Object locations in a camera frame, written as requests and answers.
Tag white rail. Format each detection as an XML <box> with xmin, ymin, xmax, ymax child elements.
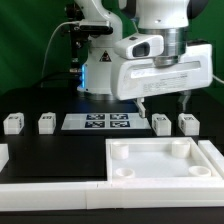
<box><xmin>0</xmin><ymin>144</ymin><xmax>9</xmax><ymax>172</ymax></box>
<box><xmin>198</xmin><ymin>140</ymin><xmax>224</xmax><ymax>179</ymax></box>
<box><xmin>0</xmin><ymin>181</ymin><xmax>224</xmax><ymax>212</ymax></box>

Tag white front rail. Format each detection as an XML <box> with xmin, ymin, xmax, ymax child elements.
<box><xmin>0</xmin><ymin>181</ymin><xmax>224</xmax><ymax>212</ymax></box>

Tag white right rail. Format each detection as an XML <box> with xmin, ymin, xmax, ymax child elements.
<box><xmin>198</xmin><ymin>140</ymin><xmax>224</xmax><ymax>179</ymax></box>

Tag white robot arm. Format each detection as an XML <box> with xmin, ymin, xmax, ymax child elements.
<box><xmin>72</xmin><ymin>0</ymin><xmax>213</xmax><ymax>116</ymax></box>

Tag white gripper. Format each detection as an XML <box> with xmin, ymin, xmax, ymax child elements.
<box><xmin>110</xmin><ymin>44</ymin><xmax>213</xmax><ymax>118</ymax></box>

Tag black cable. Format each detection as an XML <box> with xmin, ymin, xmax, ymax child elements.
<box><xmin>31</xmin><ymin>70</ymin><xmax>83</xmax><ymax>88</ymax></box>

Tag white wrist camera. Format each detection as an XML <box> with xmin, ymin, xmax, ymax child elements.
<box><xmin>114</xmin><ymin>33</ymin><xmax>164</xmax><ymax>60</ymax></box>

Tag white marker sheet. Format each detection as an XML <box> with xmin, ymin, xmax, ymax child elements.
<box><xmin>62</xmin><ymin>113</ymin><xmax>150</xmax><ymax>130</ymax></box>

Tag white left rail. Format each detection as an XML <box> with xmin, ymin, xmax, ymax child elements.
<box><xmin>0</xmin><ymin>144</ymin><xmax>9</xmax><ymax>172</ymax></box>

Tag white square tabletop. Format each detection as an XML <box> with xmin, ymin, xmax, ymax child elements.
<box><xmin>106</xmin><ymin>137</ymin><xmax>223</xmax><ymax>181</ymax></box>

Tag white thin cable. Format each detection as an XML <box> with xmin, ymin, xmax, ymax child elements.
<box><xmin>211</xmin><ymin>73</ymin><xmax>224</xmax><ymax>85</ymax></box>

